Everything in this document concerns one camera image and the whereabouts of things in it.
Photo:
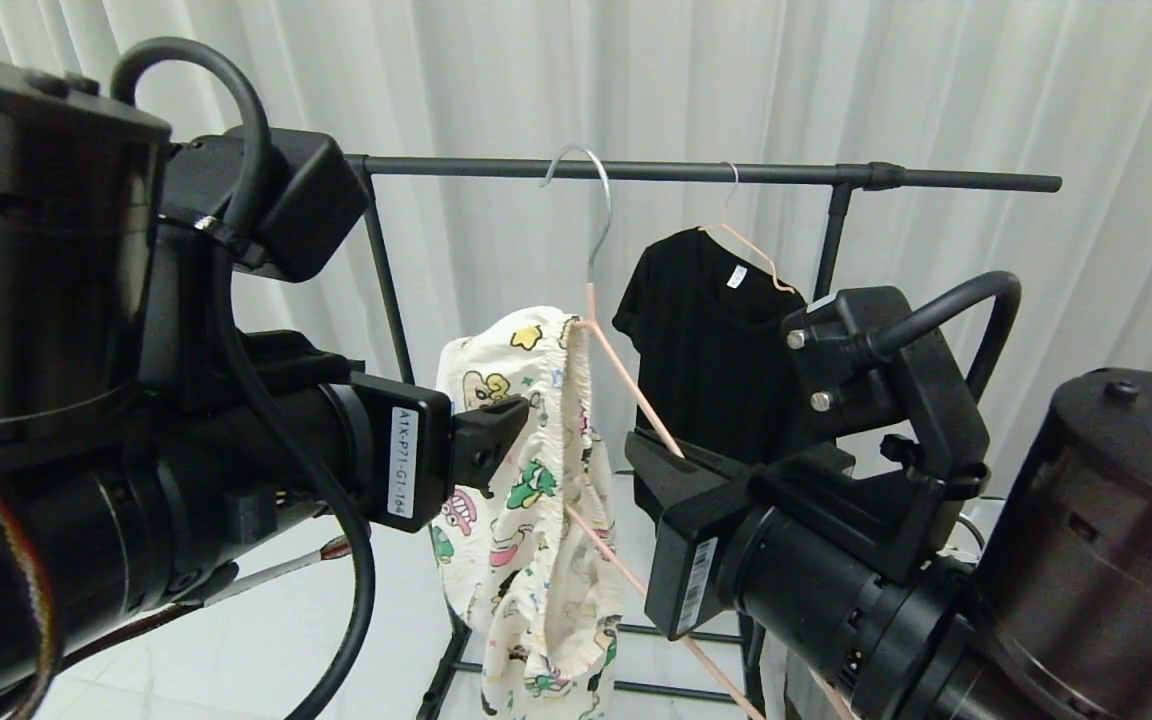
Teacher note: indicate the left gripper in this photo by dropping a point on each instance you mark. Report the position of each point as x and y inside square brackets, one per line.
[286, 450]

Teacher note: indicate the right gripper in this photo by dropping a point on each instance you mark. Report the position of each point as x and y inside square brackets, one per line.
[786, 570]

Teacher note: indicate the black garment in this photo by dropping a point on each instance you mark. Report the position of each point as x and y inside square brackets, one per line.
[706, 380]

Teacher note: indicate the pink clothes hanger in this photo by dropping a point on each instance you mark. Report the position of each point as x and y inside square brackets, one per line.
[751, 250]
[636, 390]

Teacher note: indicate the cream printed garment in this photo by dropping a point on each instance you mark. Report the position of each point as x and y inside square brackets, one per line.
[536, 560]

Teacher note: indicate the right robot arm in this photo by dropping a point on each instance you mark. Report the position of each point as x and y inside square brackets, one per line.
[1106, 560]

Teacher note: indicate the black clothes rack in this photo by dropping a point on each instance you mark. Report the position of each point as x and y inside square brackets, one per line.
[686, 172]

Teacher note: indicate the white curtain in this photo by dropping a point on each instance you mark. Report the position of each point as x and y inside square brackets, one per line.
[536, 80]

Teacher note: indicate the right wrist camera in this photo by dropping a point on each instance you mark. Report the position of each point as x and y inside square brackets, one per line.
[896, 400]

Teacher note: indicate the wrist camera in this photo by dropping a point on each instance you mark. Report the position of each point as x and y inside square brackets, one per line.
[896, 400]
[306, 200]

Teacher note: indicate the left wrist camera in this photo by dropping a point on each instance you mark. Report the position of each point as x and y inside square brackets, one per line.
[306, 200]

